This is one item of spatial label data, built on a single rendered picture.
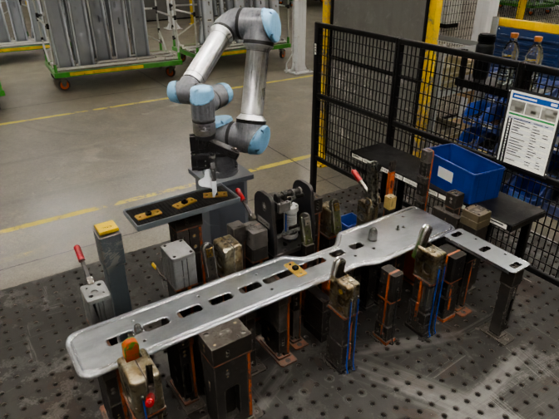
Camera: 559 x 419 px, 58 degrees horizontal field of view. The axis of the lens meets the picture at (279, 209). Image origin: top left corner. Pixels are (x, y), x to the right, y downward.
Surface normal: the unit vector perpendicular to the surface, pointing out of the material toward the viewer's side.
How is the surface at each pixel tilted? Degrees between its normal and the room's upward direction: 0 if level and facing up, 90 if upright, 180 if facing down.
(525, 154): 90
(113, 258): 90
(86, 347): 0
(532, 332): 0
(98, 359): 0
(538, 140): 90
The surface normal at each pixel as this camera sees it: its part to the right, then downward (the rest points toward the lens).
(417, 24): -0.82, 0.28
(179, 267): 0.55, 0.39
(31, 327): 0.00, -0.88
